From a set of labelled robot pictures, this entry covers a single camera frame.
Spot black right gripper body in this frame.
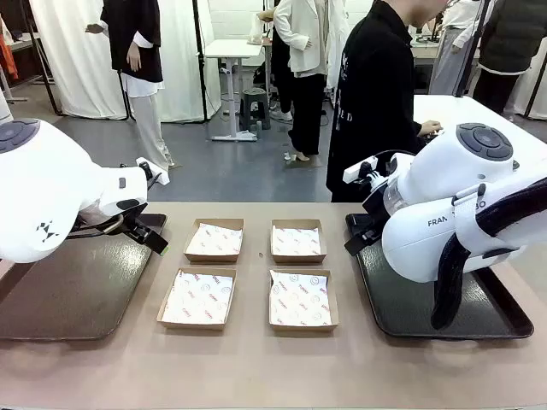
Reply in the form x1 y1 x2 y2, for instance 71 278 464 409
361 194 388 241

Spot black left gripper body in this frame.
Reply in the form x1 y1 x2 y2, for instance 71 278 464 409
121 212 151 240

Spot kraft paper box with liner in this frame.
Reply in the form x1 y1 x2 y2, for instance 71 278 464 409
268 266 340 334
156 266 238 331
270 219 327 264
184 218 245 263

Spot person's right forearm black sleeve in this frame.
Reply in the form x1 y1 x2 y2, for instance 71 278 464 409
405 118 428 143

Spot black textured serving tray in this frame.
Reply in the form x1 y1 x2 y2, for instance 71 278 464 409
344 212 535 341

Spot dark brown serving tray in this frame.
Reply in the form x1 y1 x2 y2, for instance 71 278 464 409
0 212 168 343

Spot large white rounded table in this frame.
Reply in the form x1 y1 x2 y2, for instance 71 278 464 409
412 94 547 149

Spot person in black shirt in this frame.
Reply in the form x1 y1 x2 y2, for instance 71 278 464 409
326 0 445 204

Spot grey plastic stool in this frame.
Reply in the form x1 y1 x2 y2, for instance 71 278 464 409
238 88 272 132

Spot white backdrop curtain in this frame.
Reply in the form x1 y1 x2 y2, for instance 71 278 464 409
28 0 222 124

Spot black light stand pole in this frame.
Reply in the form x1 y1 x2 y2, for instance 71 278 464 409
191 0 211 126

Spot white perforated cylinder appliance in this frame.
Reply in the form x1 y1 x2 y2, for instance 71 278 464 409
0 89 13 126

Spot person in grey coat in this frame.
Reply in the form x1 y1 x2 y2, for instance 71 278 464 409
428 0 480 97

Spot mannequin black top white trousers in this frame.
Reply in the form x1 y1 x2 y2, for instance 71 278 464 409
84 0 175 185

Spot white hanging coat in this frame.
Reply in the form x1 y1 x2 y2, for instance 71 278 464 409
326 0 352 91

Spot person in white jacket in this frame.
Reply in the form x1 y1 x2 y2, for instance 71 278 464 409
257 0 329 162

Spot white standing desk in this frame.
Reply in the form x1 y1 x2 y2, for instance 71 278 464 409
203 39 275 143

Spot orange hanging garment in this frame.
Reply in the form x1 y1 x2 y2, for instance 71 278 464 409
0 36 20 82

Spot person in dark jacket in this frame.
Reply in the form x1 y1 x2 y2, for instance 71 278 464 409
472 0 547 114

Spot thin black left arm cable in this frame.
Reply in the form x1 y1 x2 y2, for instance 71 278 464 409
67 214 126 238

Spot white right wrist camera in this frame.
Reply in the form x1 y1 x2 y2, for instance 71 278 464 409
342 155 379 185

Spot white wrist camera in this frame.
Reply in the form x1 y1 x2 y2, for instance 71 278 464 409
135 156 169 187
342 155 379 185

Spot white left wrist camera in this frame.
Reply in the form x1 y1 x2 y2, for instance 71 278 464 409
135 156 169 187

